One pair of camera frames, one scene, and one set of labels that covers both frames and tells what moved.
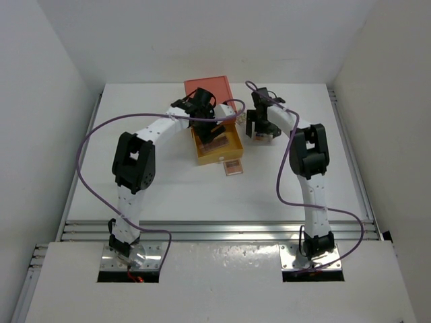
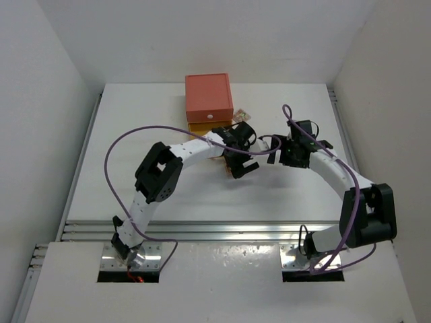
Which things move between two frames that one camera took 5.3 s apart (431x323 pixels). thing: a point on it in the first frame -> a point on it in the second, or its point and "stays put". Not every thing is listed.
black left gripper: [205, 134] -> [237, 167]
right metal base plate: [291, 259] stays put
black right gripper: [273, 129] -> [285, 141]
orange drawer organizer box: [218, 86] stays put
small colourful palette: [241, 119] stays put
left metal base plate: [147, 255] stays put
